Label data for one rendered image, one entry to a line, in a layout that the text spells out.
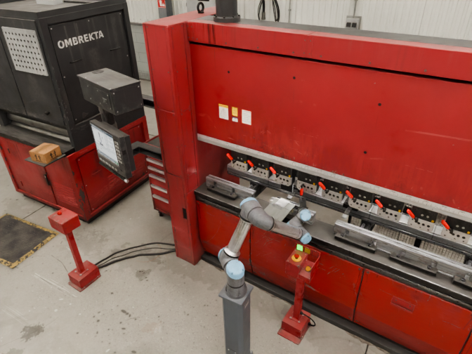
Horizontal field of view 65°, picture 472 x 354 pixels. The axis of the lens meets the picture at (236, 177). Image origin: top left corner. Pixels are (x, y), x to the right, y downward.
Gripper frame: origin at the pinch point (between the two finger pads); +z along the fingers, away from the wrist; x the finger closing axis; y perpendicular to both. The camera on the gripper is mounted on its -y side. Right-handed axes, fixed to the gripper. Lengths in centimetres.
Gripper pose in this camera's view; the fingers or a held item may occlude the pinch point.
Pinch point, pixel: (300, 206)
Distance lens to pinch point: 293.9
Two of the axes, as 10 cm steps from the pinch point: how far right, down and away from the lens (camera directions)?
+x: 10.0, 0.2, -0.7
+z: 0.7, -0.4, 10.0
